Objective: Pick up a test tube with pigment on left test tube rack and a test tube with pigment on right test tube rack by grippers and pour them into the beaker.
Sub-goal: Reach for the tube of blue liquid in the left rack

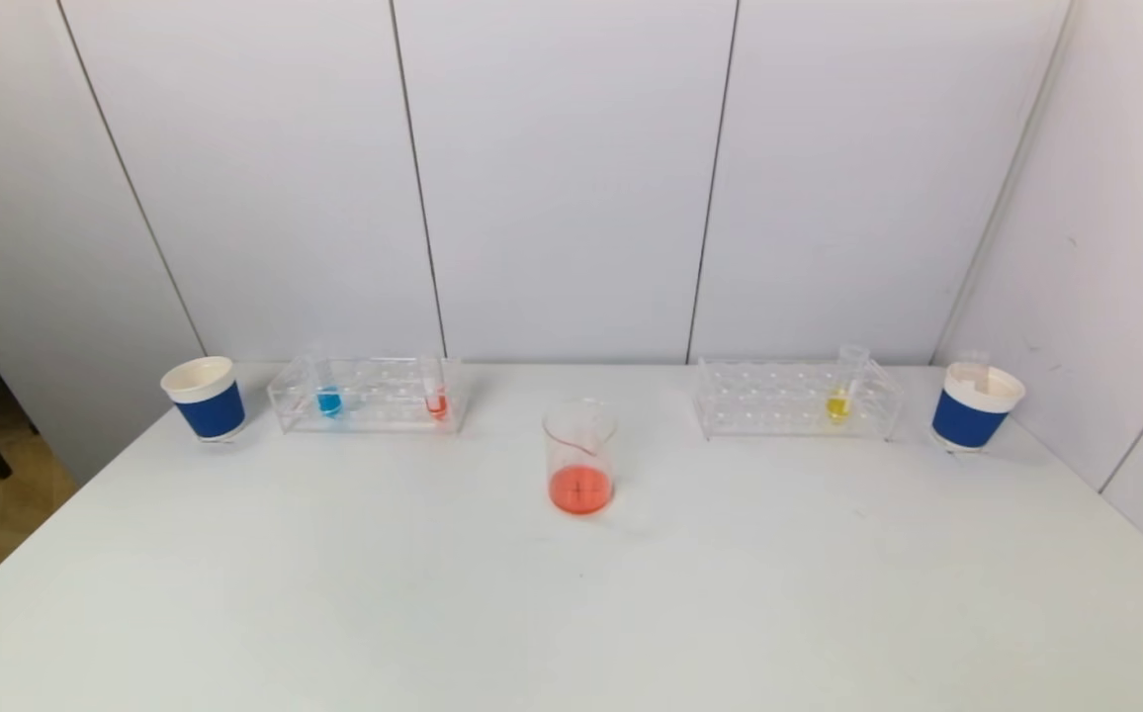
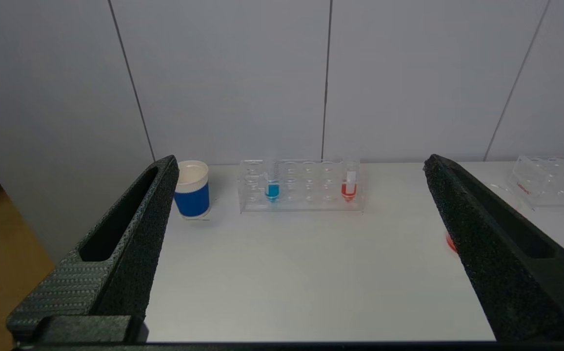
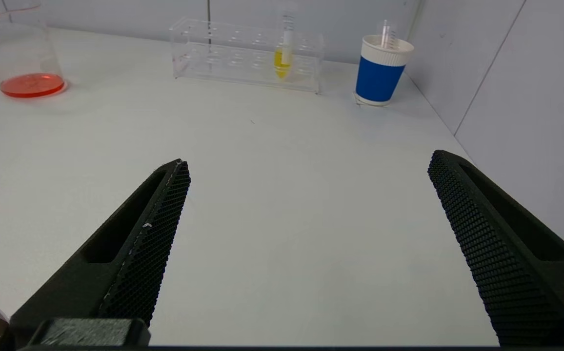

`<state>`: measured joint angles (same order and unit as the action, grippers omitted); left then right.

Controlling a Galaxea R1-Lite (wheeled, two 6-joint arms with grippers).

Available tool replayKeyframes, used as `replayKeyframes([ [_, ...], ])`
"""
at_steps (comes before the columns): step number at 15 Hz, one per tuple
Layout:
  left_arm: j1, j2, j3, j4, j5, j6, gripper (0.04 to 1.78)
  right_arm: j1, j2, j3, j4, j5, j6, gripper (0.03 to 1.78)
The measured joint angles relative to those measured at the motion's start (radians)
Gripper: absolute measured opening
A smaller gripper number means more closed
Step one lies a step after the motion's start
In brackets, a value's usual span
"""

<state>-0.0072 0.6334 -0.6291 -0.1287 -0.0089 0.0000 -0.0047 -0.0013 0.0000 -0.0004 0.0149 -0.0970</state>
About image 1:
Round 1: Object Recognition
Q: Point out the test tube with blue liquid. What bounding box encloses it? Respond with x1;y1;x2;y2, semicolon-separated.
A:
302;343;344;419

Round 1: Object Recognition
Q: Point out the clear glass beaker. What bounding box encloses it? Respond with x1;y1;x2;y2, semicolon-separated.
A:
542;397;620;517

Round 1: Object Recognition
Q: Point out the clear acrylic test tube rack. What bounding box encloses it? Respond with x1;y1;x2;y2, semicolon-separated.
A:
694;356;908;443
266;355;467;437

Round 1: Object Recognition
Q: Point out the test tube with yellow liquid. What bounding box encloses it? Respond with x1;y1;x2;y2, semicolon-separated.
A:
825;342;873;424

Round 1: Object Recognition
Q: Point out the blue and white paper cup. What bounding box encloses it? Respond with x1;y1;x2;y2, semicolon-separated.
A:
930;360;1028;455
159;355;247;444

